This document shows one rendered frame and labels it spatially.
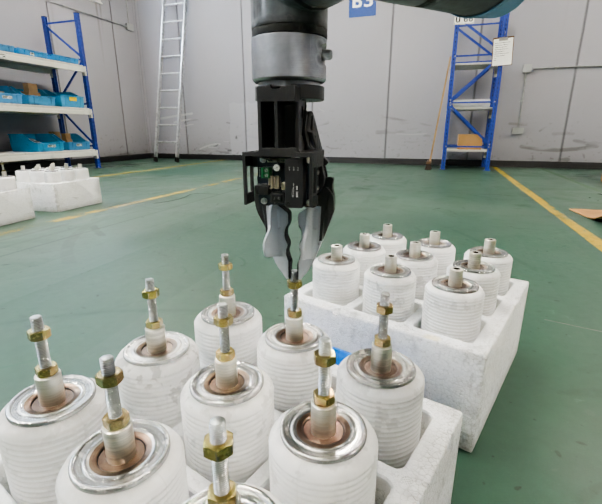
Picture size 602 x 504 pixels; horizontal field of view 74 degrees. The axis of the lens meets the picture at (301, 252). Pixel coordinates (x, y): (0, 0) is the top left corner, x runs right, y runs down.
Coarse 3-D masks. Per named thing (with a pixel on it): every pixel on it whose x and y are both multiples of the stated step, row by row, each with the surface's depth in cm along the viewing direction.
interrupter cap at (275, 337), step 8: (272, 328) 52; (280, 328) 53; (304, 328) 53; (312, 328) 53; (272, 336) 51; (280, 336) 51; (304, 336) 51; (312, 336) 51; (320, 336) 51; (272, 344) 48; (280, 344) 49; (288, 344) 49; (296, 344) 49; (304, 344) 49; (312, 344) 49; (288, 352) 47; (296, 352) 47
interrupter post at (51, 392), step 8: (56, 376) 38; (40, 384) 37; (48, 384) 37; (56, 384) 38; (40, 392) 38; (48, 392) 38; (56, 392) 38; (64, 392) 39; (40, 400) 38; (48, 400) 38; (56, 400) 38
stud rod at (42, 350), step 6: (30, 318) 36; (36, 318) 36; (42, 318) 37; (30, 324) 36; (36, 324) 36; (42, 324) 37; (36, 330) 36; (36, 342) 37; (42, 342) 37; (36, 348) 37; (42, 348) 37; (48, 348) 38; (42, 354) 37; (48, 354) 38; (42, 360) 37; (48, 360) 38; (42, 366) 38; (48, 366) 38
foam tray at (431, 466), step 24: (336, 384) 55; (432, 408) 49; (432, 432) 45; (456, 432) 46; (0, 456) 41; (432, 456) 41; (456, 456) 49; (0, 480) 41; (192, 480) 39; (264, 480) 39; (384, 480) 39; (408, 480) 39; (432, 480) 40
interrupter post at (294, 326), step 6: (288, 318) 49; (294, 318) 49; (300, 318) 49; (288, 324) 50; (294, 324) 49; (300, 324) 50; (288, 330) 50; (294, 330) 49; (300, 330) 50; (288, 336) 50; (294, 336) 50; (300, 336) 50
